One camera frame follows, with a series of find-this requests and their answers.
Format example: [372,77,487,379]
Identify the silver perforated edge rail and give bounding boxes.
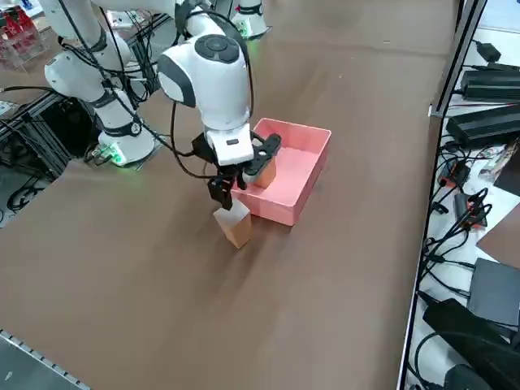
[0,327,93,390]

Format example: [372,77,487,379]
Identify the pink plastic tray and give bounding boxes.
[230,117,332,228]

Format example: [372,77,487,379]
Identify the aluminium camera post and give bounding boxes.
[429,0,488,119]

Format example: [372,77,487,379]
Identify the orange black adapter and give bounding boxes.
[440,160,471,189]
[453,190,491,229]

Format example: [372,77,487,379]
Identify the aluminium profile frame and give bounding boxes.
[0,87,74,180]

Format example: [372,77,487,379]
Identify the clear acrylic box red contents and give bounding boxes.
[0,7,52,73]

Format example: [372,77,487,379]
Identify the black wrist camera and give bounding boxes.
[242,132,284,184]

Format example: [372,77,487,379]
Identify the small black power adapter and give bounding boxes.
[473,39,503,63]

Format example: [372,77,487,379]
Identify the grey flat box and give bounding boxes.
[466,257,520,328]

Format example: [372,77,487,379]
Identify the printed plastic packet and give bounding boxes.
[477,140,520,180]

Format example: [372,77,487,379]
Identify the kraft paper carton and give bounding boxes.
[252,156,278,189]
[213,201,253,249]

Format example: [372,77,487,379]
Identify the long black power brick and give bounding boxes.
[461,68,520,101]
[445,103,520,150]

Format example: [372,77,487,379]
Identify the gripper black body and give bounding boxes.
[191,135,249,182]

